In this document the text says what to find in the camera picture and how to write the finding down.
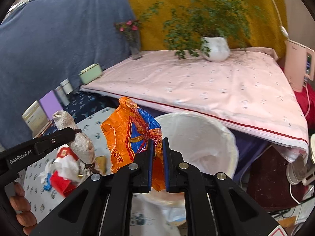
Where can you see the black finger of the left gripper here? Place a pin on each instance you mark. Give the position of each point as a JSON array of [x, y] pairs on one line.
[[25, 154]]

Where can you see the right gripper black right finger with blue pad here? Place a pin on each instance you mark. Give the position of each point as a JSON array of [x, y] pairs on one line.
[[215, 204]]

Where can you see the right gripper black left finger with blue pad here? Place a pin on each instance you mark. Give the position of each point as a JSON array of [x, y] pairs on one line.
[[101, 205]]

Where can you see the grey white cloth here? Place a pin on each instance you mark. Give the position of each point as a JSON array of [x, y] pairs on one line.
[[81, 145]]

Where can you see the orange blue snack wrapper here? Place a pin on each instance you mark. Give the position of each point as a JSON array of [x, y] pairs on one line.
[[127, 131]]

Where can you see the gold black cigarette box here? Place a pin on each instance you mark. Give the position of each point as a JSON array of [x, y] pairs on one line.
[[100, 164]]

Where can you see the blue crumpled trash piece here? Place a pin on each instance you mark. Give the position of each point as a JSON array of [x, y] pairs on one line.
[[47, 183]]

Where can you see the white lined trash bin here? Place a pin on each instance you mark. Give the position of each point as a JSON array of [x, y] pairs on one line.
[[203, 142]]

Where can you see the person's left hand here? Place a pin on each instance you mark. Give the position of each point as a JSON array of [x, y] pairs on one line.
[[23, 207]]

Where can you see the red white paper cup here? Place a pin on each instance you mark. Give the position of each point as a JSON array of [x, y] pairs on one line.
[[62, 186]]

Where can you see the beige book with stand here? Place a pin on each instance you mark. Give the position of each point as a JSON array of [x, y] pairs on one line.
[[36, 119]]

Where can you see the panda print table cloth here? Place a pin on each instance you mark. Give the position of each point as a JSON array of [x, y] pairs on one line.
[[42, 201]]

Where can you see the crumpled white tissue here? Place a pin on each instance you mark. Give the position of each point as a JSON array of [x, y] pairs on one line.
[[66, 167]]

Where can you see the dark red cloth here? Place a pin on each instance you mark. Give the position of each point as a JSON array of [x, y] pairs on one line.
[[268, 184]]

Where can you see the purple card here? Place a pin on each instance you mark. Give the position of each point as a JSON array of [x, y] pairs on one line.
[[50, 104]]

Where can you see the white rectangular bottle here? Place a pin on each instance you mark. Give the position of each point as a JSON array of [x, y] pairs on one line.
[[62, 96]]

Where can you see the white desk fan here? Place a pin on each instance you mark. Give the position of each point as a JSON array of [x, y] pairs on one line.
[[302, 171]]

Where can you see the navy bird print cloth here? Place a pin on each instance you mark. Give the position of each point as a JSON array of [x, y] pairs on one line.
[[89, 110]]

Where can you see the white cylindrical jar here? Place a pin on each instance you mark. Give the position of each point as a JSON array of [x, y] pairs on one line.
[[66, 86]]

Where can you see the mint green lidded box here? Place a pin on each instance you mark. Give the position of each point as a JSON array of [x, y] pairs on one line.
[[90, 73]]

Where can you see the pink patterned table cloth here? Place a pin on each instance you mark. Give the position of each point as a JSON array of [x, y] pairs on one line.
[[248, 92]]

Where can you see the blue fabric backdrop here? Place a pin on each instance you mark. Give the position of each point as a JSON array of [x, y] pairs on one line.
[[47, 41]]

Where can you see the pink electric kettle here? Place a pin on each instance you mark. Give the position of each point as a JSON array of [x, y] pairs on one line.
[[299, 64]]

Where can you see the glass vase pink flowers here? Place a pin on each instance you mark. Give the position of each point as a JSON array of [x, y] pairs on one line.
[[130, 30]]

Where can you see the white pot green plant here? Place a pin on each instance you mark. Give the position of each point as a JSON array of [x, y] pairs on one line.
[[193, 21]]

